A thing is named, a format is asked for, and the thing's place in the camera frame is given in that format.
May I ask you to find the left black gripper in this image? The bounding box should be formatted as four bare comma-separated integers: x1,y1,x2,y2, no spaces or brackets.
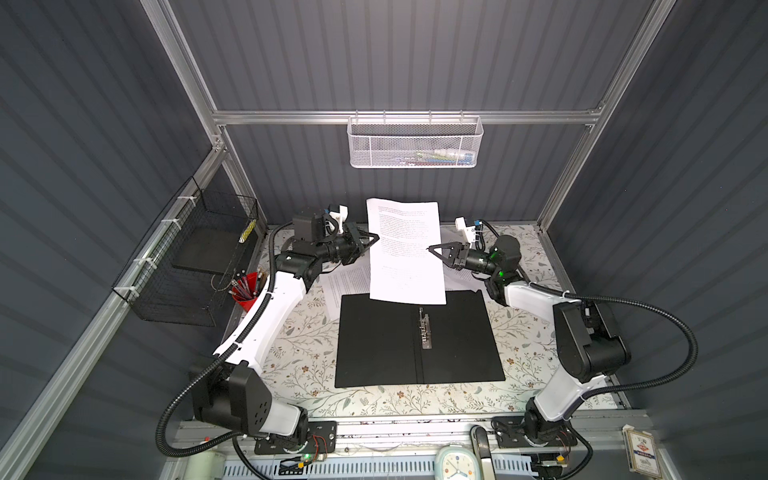
315,223,377,266

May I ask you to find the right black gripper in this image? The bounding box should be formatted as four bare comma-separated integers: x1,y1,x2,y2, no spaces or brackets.
430,246,499,280

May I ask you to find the printed paper sheet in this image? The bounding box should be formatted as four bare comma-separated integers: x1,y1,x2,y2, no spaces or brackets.
440,224,492,302
319,259,370,320
366,198,446,305

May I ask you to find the orange black file folder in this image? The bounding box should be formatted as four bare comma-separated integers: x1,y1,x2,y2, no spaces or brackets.
334,290,505,388

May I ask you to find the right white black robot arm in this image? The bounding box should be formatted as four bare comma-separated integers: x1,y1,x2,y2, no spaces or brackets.
427,235,631,445

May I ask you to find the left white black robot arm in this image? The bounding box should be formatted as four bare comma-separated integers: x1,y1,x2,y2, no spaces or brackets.
191,205,379,444

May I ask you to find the yellow marker in black basket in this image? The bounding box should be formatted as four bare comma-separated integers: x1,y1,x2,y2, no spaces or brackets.
239,220,257,244

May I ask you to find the red pencil cup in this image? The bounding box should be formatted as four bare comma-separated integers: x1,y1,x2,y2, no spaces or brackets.
230,270,267,312

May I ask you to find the small white clock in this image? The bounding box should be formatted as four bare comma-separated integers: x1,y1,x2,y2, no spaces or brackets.
434,445,480,480

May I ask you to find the card box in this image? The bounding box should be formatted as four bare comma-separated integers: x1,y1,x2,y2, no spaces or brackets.
622,425,663,479

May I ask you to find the white plastic bottle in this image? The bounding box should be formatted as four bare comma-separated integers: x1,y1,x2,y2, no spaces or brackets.
183,450,226,480

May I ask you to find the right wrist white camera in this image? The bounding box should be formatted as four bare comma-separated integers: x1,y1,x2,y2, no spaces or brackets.
454,217,482,245

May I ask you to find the wrist white camera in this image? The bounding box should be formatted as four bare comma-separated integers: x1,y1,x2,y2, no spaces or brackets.
328,204,348,235
454,217,482,245

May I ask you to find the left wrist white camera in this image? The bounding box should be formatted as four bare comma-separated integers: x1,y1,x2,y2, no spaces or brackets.
328,204,348,235

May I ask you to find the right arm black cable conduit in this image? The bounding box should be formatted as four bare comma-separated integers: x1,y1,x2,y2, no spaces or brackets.
479,219,700,402

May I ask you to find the white wire mesh basket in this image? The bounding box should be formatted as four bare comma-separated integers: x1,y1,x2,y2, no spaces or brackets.
346,115,484,169

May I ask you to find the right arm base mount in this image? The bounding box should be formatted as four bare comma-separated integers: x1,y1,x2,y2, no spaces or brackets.
491,413,578,448

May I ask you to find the black handle tool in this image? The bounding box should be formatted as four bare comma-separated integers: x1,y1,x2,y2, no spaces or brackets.
470,425,496,480

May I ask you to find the black wire mesh basket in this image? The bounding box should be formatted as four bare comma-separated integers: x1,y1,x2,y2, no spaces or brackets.
113,180,261,327

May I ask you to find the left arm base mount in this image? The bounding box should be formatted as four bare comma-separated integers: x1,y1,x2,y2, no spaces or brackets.
253,420,338,455

